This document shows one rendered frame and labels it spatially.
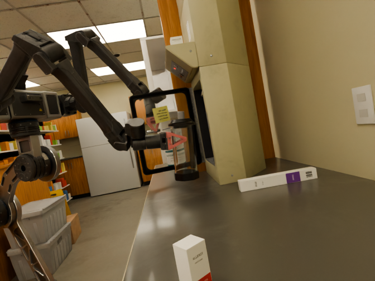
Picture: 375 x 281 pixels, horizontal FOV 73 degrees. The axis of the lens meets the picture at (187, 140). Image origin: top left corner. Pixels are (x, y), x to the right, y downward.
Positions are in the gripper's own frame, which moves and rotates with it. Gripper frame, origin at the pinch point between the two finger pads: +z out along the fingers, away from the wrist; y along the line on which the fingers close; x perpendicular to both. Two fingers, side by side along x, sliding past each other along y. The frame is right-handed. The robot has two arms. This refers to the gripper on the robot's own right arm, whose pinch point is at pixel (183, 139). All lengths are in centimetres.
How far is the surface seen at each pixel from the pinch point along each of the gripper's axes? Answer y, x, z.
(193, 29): -2.9, -41.5, 7.3
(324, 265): -65, 19, 13
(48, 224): 168, 81, -125
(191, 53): -2.9, -32.7, 5.9
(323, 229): -54, 18, 20
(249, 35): 33, -51, 44
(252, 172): 0.0, 16.6, 27.8
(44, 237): 158, 90, -126
